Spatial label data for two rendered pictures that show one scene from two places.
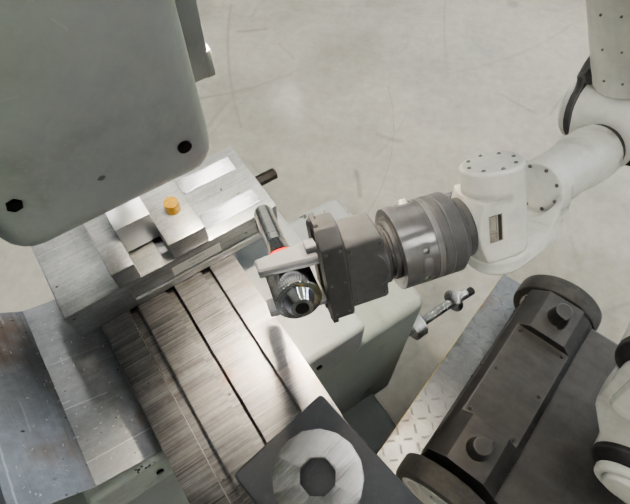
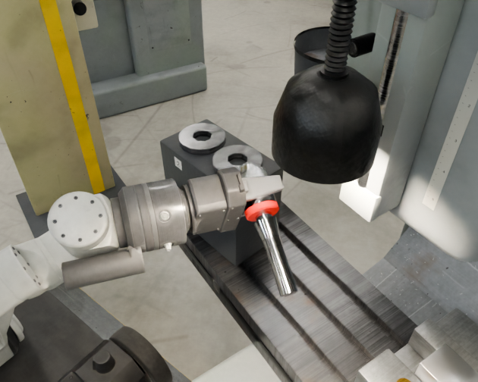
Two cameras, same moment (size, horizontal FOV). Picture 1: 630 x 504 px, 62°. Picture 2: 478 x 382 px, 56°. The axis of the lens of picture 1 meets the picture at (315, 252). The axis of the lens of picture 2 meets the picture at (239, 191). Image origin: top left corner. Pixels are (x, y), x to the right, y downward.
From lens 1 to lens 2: 0.71 m
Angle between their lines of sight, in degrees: 79
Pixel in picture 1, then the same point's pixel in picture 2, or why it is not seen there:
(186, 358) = (346, 312)
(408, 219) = (165, 189)
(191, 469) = (320, 247)
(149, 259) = (408, 361)
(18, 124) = not seen: hidden behind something
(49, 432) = (430, 277)
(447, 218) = (133, 189)
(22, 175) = not seen: hidden behind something
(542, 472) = (58, 358)
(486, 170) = (89, 202)
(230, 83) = not seen: outside the picture
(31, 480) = (421, 241)
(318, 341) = (235, 364)
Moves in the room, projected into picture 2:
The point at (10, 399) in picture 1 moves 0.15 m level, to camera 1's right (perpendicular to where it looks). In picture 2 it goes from (470, 286) to (391, 286)
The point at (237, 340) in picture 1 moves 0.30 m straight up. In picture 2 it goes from (306, 327) to (329, 198)
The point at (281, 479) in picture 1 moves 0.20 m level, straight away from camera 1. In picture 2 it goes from (256, 158) to (321, 230)
